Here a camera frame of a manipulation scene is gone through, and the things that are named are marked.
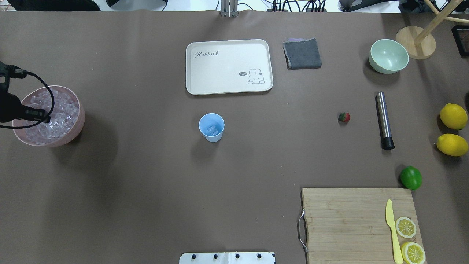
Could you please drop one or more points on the wooden cutting board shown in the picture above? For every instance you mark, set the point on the wooden cutting board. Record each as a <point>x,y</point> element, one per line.
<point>348,225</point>

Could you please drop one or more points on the steel muddler with black tip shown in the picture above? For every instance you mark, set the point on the steel muddler with black tip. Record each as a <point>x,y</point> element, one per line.
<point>387,142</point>

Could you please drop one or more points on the lemon half slice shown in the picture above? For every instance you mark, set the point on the lemon half slice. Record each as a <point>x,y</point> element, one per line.
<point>406,227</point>
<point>413,253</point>

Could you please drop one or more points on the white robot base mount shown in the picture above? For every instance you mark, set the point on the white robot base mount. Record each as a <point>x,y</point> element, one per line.
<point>228,258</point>

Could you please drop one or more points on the grey folded cloth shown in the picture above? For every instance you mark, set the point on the grey folded cloth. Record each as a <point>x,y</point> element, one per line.
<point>302,55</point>

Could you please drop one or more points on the green lime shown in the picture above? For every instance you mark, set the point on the green lime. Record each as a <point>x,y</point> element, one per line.
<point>411,178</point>

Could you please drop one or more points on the light blue plastic cup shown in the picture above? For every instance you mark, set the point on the light blue plastic cup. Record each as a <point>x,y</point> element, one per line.
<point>211,119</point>

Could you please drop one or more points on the yellow lemon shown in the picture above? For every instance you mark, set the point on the yellow lemon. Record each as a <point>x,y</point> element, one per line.
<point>452,144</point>
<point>453,116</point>

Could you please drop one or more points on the ice cube in cup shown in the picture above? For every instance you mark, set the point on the ice cube in cup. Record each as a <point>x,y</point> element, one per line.
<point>212,131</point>

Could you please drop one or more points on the cream rabbit tray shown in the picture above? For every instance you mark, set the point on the cream rabbit tray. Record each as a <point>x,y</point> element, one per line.
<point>230,66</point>

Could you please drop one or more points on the red strawberry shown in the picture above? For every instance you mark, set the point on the red strawberry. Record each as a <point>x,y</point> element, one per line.
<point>344,117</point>

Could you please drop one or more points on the wooden cup stand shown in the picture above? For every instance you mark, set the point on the wooden cup stand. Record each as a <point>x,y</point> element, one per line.
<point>417,41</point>

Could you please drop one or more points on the pink bowl of ice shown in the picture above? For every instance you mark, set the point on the pink bowl of ice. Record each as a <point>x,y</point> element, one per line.
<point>67,118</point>

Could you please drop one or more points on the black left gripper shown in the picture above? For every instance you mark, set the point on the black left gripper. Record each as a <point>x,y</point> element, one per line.
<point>8,107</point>

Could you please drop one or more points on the aluminium frame post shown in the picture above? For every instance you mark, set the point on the aluminium frame post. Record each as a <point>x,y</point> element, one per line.
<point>229,8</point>

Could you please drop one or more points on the mint green bowl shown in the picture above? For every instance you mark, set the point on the mint green bowl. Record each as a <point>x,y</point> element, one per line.
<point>388,56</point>

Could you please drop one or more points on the yellow plastic knife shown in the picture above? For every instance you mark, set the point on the yellow plastic knife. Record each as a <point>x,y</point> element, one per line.
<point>389,217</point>

